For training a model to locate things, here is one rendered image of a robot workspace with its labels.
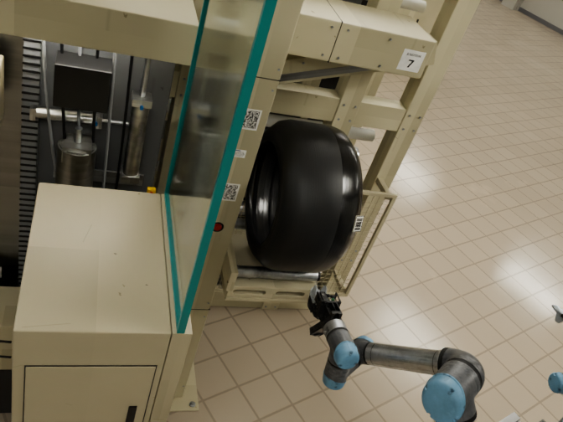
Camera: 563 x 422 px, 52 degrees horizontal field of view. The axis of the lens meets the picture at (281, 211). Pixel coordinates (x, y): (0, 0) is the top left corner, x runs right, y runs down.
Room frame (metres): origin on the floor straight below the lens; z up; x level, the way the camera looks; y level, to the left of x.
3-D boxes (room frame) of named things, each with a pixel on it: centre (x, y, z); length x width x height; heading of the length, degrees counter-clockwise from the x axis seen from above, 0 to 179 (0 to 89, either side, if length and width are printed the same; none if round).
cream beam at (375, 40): (2.13, 0.01, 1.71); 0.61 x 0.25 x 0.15; 114
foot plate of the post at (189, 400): (1.68, 0.22, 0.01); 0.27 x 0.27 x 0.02; 24
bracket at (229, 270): (1.73, 0.16, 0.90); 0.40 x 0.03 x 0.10; 24
